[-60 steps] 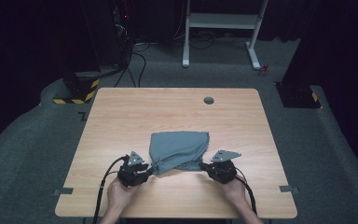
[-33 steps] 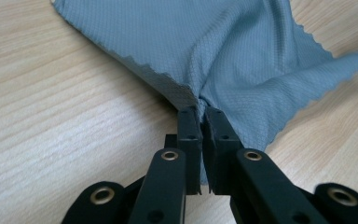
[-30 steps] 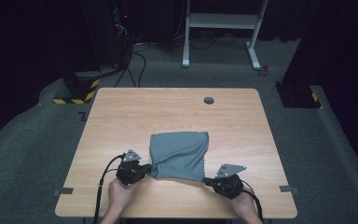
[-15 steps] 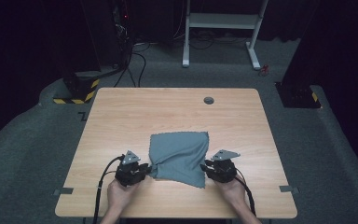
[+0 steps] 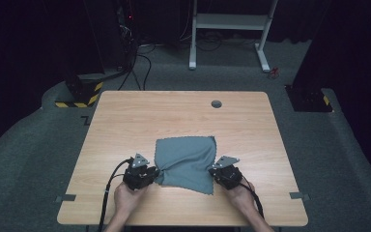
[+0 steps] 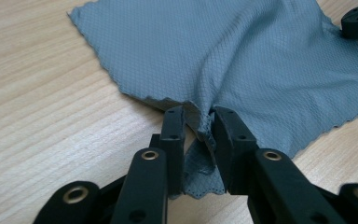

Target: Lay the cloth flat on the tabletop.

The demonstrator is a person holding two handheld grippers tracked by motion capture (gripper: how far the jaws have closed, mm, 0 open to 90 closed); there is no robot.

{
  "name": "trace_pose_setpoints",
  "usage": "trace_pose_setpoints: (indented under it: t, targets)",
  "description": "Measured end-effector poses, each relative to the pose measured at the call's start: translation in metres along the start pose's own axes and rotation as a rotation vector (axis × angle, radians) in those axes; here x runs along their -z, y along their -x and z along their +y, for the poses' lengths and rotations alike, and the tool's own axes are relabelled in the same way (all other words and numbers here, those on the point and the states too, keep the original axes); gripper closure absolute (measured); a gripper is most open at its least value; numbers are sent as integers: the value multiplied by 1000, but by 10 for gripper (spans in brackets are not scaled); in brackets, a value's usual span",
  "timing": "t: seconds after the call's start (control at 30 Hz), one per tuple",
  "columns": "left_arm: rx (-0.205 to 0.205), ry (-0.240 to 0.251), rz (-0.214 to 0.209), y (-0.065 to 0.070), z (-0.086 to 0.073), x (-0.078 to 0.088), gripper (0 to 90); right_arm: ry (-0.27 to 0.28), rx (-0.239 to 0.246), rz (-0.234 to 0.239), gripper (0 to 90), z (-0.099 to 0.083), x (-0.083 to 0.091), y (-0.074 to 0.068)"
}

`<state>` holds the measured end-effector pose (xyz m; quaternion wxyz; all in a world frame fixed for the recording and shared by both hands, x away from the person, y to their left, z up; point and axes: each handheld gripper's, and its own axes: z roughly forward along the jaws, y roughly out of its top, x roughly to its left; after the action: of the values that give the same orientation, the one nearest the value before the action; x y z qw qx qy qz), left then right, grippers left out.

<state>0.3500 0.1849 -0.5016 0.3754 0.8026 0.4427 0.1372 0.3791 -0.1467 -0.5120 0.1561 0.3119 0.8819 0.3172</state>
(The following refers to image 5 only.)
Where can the person's left hand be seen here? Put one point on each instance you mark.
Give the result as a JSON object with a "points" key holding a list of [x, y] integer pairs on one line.
{"points": [[127, 199]]}

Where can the grey tape strip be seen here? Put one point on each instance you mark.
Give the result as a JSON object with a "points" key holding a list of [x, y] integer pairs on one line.
{"points": [[299, 195], [66, 197]]}

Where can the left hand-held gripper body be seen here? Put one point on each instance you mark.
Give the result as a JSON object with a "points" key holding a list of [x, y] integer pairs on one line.
{"points": [[136, 177]]}

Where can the black stand base yellow mark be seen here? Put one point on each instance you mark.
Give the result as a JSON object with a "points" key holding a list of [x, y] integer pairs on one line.
{"points": [[308, 98]]}

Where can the grey round table grommet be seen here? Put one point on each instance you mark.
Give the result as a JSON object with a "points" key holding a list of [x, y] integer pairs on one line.
{"points": [[216, 104]]}

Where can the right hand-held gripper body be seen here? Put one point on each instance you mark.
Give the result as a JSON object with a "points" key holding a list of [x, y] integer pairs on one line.
{"points": [[228, 177]]}

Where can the grey cloth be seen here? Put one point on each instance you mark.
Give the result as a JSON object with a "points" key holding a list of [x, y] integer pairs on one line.
{"points": [[185, 164]]}

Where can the person's right hand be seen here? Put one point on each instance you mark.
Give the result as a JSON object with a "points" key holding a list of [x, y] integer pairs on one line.
{"points": [[241, 195]]}

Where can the black equipment rack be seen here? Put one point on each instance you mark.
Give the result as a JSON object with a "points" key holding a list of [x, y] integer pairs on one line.
{"points": [[125, 29]]}

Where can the black yellow striped stand base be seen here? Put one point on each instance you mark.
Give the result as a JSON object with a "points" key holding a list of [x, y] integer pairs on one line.
{"points": [[81, 93]]}

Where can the white metal stand frame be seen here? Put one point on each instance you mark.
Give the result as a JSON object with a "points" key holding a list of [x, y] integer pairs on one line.
{"points": [[228, 22]]}

